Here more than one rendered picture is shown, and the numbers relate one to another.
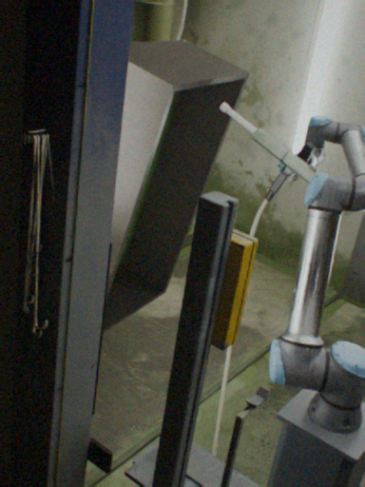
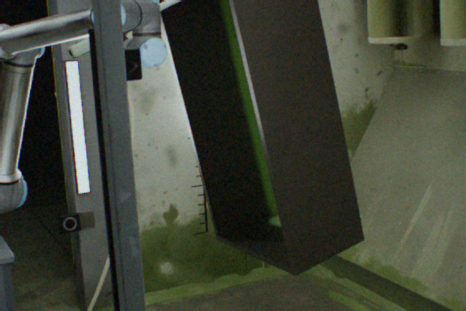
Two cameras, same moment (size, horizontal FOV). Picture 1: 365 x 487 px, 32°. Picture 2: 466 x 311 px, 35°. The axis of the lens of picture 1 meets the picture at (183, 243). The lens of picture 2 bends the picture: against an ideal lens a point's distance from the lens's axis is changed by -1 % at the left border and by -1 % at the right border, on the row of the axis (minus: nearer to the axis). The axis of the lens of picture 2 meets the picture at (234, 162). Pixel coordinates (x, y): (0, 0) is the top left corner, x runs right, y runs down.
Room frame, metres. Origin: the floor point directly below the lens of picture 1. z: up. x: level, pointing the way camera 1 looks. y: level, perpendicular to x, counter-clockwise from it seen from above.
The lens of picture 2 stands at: (4.06, -2.36, 1.45)
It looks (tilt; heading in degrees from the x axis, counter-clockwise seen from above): 11 degrees down; 121
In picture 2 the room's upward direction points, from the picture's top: 3 degrees counter-clockwise
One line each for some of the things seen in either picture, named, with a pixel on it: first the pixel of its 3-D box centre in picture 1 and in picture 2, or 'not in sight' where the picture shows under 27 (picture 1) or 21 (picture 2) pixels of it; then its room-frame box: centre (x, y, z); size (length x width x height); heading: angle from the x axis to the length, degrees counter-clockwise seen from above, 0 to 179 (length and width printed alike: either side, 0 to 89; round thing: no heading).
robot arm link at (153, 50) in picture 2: (311, 156); (146, 51); (2.63, -0.48, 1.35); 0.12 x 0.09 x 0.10; 153
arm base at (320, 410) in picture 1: (337, 403); not in sight; (1.84, -0.63, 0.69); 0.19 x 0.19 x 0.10
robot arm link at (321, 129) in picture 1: (319, 130); (143, 15); (2.64, -0.49, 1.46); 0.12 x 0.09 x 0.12; 88
